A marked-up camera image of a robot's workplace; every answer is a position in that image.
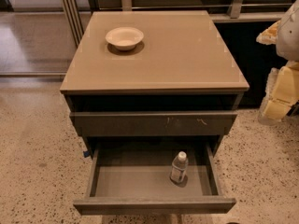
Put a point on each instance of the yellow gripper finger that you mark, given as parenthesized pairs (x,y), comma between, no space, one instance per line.
(282,91)
(269,35)

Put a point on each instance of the clear plastic water bottle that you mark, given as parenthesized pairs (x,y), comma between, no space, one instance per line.
(179,167)

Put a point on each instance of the dark robot base foot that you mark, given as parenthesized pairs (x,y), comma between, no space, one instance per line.
(294,110)

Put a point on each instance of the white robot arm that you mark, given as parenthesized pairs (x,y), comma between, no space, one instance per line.
(287,45)

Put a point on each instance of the grey drawer cabinet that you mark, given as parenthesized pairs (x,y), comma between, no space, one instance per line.
(181,65)

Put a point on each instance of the closed top drawer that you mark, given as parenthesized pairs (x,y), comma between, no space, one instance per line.
(122,124)

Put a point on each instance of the open middle drawer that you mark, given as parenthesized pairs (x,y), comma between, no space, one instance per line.
(134,179)

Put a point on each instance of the white ceramic bowl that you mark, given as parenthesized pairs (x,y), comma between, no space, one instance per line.
(124,38)

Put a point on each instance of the blue tape piece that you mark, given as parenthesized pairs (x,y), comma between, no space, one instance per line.
(86,154)

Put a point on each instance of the metal window frame rail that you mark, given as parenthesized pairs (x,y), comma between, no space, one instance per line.
(70,8)

